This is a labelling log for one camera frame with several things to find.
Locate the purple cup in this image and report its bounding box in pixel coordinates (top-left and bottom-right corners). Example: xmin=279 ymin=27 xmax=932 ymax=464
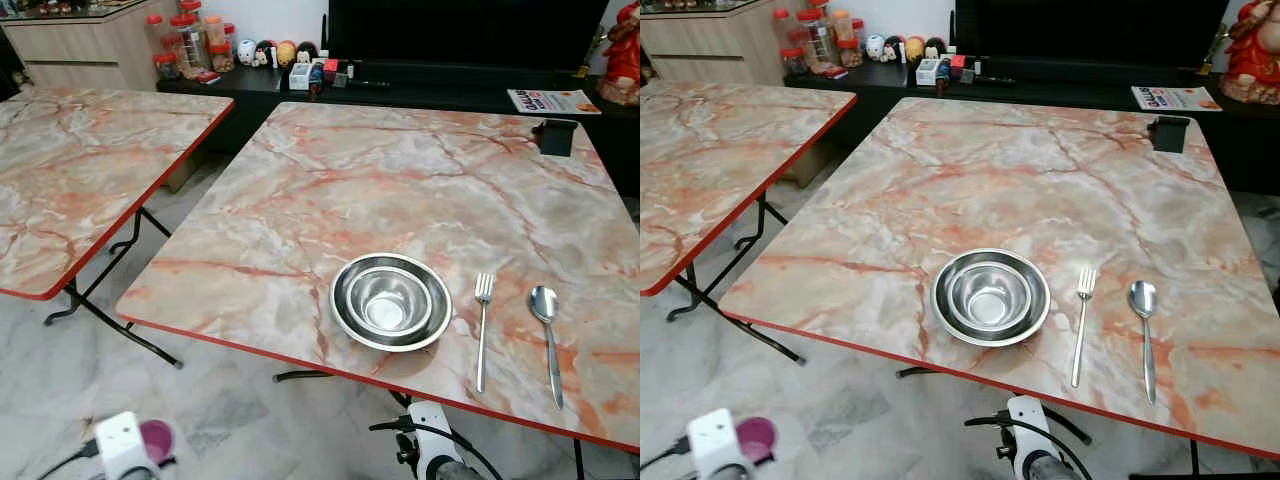
xmin=139 ymin=419 xmax=177 ymax=467
xmin=736 ymin=416 xmax=779 ymax=464

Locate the steel spoon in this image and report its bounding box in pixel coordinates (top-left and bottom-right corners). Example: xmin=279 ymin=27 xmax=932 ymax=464
xmin=527 ymin=285 xmax=567 ymax=411
xmin=1128 ymin=280 xmax=1160 ymax=405

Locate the small black holder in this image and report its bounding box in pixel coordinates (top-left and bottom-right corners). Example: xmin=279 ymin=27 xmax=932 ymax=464
xmin=532 ymin=118 xmax=580 ymax=158
xmin=1149 ymin=115 xmax=1194 ymax=154

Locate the white orange printed leaflet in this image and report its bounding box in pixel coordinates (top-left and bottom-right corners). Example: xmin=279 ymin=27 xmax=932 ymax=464
xmin=507 ymin=88 xmax=602 ymax=116
xmin=1131 ymin=86 xmax=1224 ymax=113

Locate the steel fork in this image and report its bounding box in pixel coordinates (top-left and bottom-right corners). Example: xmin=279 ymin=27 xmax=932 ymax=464
xmin=474 ymin=272 xmax=497 ymax=394
xmin=1071 ymin=267 xmax=1099 ymax=389

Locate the large red figurine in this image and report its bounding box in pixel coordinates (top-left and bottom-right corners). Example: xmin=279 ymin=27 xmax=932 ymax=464
xmin=1221 ymin=0 xmax=1280 ymax=107
xmin=598 ymin=0 xmax=641 ymax=107

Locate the light wooden cabinet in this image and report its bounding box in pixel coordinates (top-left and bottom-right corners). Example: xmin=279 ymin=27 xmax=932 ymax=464
xmin=640 ymin=0 xmax=793 ymax=87
xmin=0 ymin=0 xmax=182 ymax=93

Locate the round steel plate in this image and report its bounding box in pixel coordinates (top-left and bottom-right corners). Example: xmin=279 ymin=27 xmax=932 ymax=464
xmin=931 ymin=248 xmax=1052 ymax=348
xmin=330 ymin=252 xmax=454 ymax=353

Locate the round steel bowl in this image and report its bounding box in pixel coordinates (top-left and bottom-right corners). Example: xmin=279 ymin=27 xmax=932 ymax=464
xmin=945 ymin=260 xmax=1037 ymax=332
xmin=344 ymin=265 xmax=437 ymax=337

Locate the large red lid jar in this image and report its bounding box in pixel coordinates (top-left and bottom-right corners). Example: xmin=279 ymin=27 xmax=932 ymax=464
xmin=796 ymin=9 xmax=840 ymax=69
xmin=169 ymin=13 xmax=210 ymax=72

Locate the black television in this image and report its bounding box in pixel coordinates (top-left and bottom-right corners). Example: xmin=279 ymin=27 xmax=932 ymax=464
xmin=954 ymin=0 xmax=1232 ymax=70
xmin=327 ymin=0 xmax=612 ymax=72

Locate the orange filled red lid jar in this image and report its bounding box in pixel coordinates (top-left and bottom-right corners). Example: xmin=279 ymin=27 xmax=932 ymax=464
xmin=205 ymin=14 xmax=237 ymax=74
xmin=832 ymin=9 xmax=864 ymax=68

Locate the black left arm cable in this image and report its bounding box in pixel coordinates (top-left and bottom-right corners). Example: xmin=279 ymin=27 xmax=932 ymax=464
xmin=640 ymin=444 xmax=693 ymax=473
xmin=38 ymin=438 xmax=101 ymax=480

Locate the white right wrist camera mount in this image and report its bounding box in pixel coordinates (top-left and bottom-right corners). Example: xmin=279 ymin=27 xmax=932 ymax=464
xmin=1004 ymin=395 xmax=1052 ymax=472
xmin=407 ymin=400 xmax=453 ymax=477

